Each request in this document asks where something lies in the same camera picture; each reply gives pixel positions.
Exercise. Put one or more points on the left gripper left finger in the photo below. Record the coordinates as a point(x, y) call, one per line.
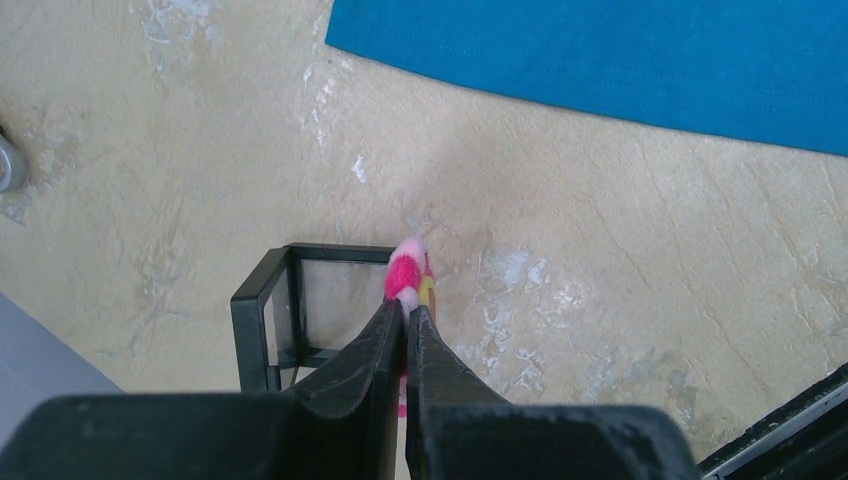
point(339, 422)

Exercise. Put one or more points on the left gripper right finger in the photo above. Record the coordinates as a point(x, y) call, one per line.
point(459, 428)

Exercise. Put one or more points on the small black square frame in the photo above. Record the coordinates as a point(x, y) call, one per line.
point(300, 306)

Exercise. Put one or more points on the blue t-shirt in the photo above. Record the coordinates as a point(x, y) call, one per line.
point(765, 71)

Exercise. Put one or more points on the pink flower brooch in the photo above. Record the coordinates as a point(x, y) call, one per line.
point(410, 278)

